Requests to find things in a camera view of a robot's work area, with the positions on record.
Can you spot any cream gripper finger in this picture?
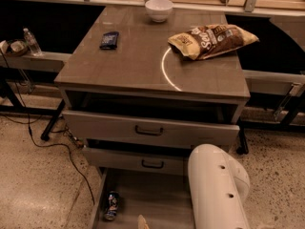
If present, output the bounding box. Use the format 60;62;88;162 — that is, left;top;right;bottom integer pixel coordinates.
137;215;150;229

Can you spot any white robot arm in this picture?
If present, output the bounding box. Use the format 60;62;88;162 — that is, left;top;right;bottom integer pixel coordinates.
137;144;250;229

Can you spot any grey top drawer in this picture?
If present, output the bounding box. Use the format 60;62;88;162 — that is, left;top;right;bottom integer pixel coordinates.
63;110;239;149

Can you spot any white bowl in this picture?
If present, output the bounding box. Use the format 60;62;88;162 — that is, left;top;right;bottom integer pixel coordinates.
145;0;173;22

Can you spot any brown chip bag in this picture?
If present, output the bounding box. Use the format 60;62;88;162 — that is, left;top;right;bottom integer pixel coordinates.
168;24;259;60

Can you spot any black floor cable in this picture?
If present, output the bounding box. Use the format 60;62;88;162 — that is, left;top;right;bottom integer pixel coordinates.
0;50;96;206

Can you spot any blue pepsi can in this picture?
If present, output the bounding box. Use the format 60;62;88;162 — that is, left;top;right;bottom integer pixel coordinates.
104;191;119;220

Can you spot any grey side bench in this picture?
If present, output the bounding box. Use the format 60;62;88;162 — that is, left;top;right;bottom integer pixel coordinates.
0;52;71;73

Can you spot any dark blue snack packet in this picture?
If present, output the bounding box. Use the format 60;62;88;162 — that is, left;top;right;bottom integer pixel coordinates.
99;31;119;50

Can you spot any grey drawer cabinet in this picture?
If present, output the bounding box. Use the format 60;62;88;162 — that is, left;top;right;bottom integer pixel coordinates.
55;6;250;157

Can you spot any small bowl with items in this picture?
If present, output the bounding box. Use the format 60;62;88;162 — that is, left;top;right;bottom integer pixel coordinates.
0;40;28;57

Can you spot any grey bottom drawer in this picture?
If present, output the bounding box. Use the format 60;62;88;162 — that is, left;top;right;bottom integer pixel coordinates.
88;169;196;229

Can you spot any clear water bottle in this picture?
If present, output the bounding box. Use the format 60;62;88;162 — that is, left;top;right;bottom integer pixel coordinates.
23;28;42;56

